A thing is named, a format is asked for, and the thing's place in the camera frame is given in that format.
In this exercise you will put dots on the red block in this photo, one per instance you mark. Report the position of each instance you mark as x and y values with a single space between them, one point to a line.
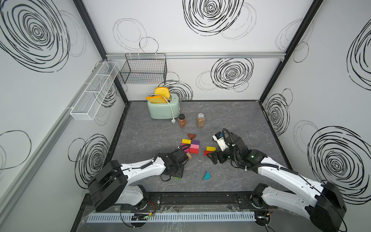
194 150
206 152

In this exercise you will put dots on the front yellow toast slice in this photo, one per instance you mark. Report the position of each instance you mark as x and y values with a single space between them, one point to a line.
157 99

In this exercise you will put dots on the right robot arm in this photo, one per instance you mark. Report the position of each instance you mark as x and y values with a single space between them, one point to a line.
321 203

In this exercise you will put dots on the magenta block beside yellow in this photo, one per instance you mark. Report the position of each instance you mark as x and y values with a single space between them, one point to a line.
185 146

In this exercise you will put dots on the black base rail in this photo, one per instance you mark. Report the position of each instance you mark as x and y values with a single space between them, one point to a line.
159 200

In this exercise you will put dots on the black wire basket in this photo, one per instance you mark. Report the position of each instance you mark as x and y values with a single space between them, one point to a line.
144 69

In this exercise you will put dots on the yellow toast slice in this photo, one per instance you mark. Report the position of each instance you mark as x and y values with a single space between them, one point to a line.
157 99
163 91

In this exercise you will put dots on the purple block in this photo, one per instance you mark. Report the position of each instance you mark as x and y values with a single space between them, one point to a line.
195 142

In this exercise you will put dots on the teal triangle block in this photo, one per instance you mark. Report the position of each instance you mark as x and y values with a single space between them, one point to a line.
207 176

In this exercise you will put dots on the grey slotted cable duct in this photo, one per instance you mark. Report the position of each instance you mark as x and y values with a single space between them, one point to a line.
171 217

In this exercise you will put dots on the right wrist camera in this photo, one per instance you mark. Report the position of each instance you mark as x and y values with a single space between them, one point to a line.
218 137

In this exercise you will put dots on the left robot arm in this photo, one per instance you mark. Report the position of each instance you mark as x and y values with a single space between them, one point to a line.
112 185

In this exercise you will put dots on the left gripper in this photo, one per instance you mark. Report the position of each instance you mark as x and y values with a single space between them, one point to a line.
180 173

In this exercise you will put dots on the white mesh wall shelf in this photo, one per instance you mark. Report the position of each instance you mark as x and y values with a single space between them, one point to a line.
100 92

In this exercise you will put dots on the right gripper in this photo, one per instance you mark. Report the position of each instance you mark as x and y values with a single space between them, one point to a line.
214 157

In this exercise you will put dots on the brown triangle block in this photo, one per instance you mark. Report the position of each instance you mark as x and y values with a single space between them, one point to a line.
191 136

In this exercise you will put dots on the brown spice jar silver lid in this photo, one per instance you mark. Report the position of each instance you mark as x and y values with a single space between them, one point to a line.
200 120

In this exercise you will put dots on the back yellow toast slice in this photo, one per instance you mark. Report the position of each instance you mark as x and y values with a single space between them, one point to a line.
163 91

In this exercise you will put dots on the red pepper spice jar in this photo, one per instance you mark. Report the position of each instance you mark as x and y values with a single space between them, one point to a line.
182 120

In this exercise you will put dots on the light pink block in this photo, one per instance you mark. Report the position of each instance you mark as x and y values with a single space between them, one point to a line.
195 146

